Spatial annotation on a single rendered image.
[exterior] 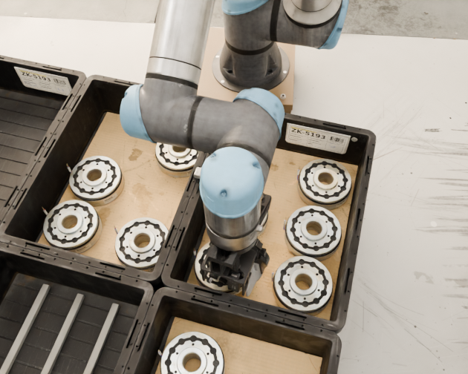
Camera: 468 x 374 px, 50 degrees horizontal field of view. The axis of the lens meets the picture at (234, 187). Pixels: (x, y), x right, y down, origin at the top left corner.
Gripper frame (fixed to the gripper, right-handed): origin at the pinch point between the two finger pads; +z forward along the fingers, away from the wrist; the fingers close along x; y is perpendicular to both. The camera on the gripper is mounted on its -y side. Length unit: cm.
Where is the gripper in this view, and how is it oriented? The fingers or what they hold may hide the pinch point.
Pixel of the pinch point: (239, 268)
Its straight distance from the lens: 91.4
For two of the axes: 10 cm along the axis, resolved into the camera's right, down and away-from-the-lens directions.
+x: 9.3, 3.0, -2.0
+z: 0.2, 5.2, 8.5
